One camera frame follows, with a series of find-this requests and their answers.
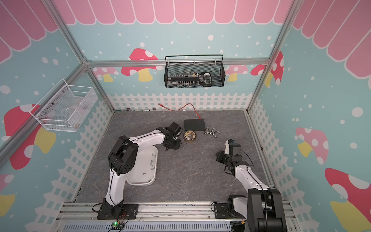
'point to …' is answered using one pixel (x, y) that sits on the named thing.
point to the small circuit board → (117, 225)
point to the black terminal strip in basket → (185, 80)
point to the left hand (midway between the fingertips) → (176, 147)
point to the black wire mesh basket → (211, 74)
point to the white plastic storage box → (144, 172)
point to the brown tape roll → (190, 135)
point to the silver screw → (151, 168)
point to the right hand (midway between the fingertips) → (218, 153)
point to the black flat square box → (197, 124)
